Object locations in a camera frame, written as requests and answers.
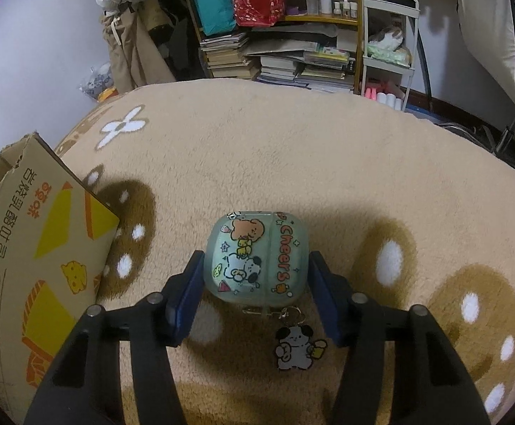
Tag stack of old brown books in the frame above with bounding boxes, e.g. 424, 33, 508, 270
199, 33, 258, 80

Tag cream padded chair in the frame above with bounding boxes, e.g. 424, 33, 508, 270
454, 0, 515, 160

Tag pile of books and papers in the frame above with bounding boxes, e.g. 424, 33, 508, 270
244, 24, 358, 94

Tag pink plastic items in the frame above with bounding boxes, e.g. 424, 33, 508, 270
364, 79, 393, 100

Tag white rolls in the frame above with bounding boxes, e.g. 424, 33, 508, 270
375, 92, 403, 111

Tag white brown plush toy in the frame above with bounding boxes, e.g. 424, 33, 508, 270
368, 27, 405, 49

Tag green pole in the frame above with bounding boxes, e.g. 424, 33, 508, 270
412, 22, 433, 98

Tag white trolley cart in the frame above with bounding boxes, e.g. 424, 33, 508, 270
358, 0, 420, 113

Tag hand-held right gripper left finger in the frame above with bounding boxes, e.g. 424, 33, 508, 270
22, 250, 206, 425

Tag green cartoon earbuds case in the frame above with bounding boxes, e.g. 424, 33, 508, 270
203, 211, 329, 375

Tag printed cardboard box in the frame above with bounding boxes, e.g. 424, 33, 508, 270
0, 132, 121, 423

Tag beige coat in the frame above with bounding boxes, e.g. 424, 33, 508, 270
100, 6, 178, 91

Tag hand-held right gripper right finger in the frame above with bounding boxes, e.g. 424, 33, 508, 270
307, 250, 493, 425

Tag dark brown cloth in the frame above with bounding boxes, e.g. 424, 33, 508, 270
144, 0, 183, 40

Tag green tissue pack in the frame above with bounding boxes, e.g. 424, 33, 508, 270
366, 43, 411, 66

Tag teal bag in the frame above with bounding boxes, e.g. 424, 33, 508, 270
189, 0, 237, 37

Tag bag of plush toys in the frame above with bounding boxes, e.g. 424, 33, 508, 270
79, 63, 118, 102

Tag wooden bookshelf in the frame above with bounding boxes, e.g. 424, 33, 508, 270
180, 0, 364, 94

